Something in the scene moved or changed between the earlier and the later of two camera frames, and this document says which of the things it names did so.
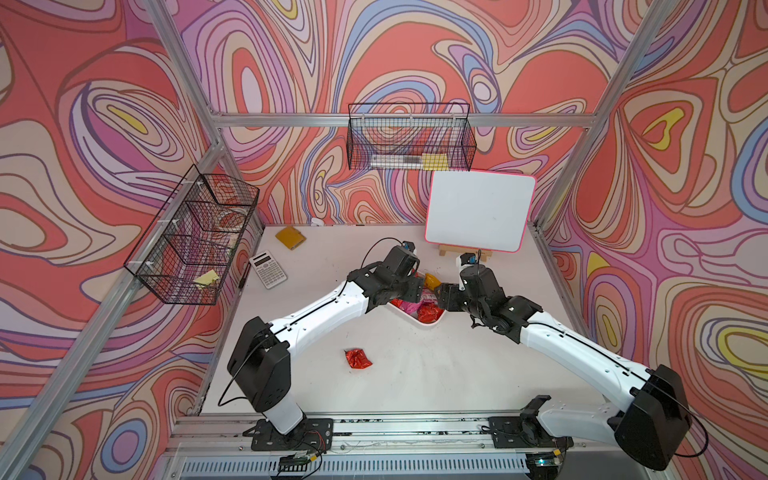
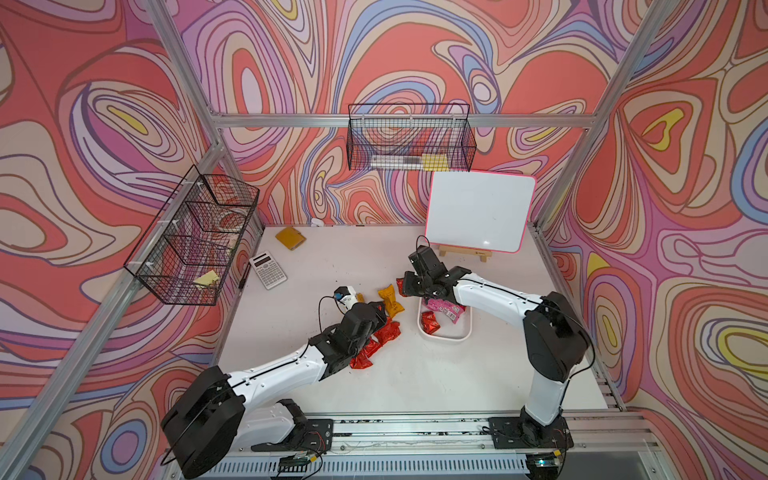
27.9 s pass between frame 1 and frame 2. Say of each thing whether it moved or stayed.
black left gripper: moved
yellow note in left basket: stayed
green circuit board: stayed
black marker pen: stayed
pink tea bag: moved
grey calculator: stayed
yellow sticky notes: stayed
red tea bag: moved
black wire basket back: stayed
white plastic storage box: moved
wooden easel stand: stayed
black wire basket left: stayed
